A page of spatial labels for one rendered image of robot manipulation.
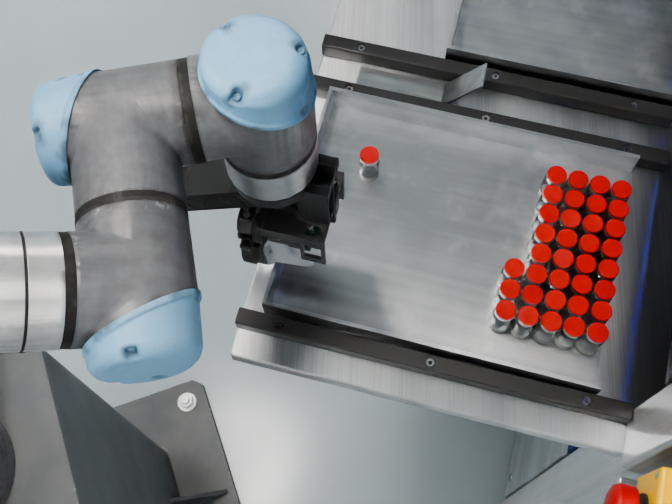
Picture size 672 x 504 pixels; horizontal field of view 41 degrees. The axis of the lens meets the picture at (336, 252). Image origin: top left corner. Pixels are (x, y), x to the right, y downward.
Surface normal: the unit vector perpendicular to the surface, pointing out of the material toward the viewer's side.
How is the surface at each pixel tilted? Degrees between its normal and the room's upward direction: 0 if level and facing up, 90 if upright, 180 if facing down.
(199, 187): 30
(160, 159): 47
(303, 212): 90
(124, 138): 11
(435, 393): 0
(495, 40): 0
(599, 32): 0
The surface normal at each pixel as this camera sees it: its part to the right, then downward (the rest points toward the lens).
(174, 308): 0.68, -0.34
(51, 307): 0.43, 0.15
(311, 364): -0.01, -0.37
